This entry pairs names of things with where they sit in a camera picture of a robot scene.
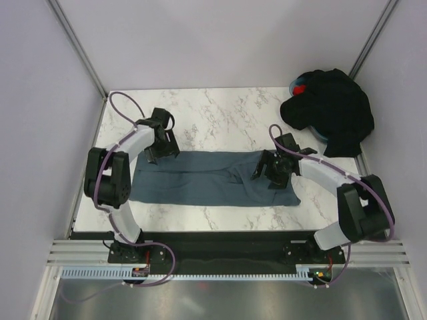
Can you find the white slotted cable duct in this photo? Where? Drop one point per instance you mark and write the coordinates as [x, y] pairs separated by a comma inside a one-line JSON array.
[[131, 273]]

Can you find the right aluminium frame post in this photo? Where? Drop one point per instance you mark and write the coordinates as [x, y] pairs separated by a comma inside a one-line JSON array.
[[373, 37]]

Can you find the red t shirt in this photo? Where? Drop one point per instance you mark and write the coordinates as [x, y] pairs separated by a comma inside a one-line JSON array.
[[299, 89]]

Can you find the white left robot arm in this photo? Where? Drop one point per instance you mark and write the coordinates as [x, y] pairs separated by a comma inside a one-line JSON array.
[[107, 178]]

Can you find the aluminium front frame rail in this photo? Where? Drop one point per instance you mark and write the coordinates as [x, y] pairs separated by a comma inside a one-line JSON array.
[[93, 252]]

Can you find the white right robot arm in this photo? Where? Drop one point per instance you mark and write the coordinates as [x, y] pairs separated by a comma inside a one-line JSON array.
[[363, 207]]

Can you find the grey-blue t shirt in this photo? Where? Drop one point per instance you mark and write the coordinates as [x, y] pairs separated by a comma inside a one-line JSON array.
[[204, 178]]

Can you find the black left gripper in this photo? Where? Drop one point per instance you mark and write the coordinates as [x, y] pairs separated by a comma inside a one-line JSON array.
[[171, 145]]

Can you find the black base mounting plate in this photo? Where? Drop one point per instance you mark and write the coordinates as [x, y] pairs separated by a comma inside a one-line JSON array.
[[223, 252]]

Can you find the aluminium frame post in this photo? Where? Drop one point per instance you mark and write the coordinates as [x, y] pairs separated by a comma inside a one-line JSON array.
[[75, 43], [373, 37]]

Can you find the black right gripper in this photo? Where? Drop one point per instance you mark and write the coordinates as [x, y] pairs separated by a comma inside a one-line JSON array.
[[278, 182]]

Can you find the left aluminium frame post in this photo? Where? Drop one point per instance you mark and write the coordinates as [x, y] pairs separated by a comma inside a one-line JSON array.
[[75, 43]]

